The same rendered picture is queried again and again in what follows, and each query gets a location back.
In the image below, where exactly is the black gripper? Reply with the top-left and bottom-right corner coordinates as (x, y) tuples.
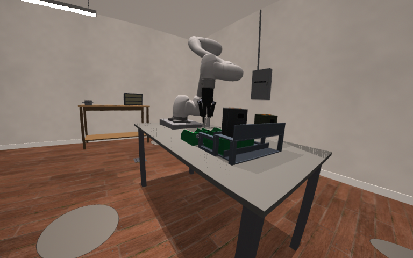
(197, 88), (216, 128)

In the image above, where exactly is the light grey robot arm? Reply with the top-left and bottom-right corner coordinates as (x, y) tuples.
(167, 36), (244, 123)

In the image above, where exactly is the grey metal shelf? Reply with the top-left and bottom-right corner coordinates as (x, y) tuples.
(196, 123), (286, 165)

